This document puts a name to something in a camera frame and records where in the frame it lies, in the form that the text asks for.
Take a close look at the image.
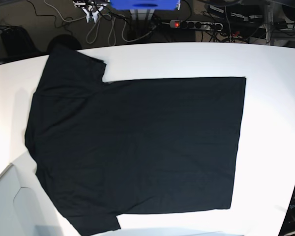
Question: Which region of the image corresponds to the black T-shirt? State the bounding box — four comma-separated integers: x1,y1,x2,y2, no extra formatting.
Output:
25,46,246,236

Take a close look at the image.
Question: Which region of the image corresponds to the grey power strip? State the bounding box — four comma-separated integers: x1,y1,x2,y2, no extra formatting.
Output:
169,20,223,31

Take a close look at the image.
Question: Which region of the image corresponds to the blue plastic box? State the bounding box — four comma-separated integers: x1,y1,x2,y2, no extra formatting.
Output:
110,0,179,10

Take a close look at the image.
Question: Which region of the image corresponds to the grey looped cable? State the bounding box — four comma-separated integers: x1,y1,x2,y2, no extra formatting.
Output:
43,0,153,45

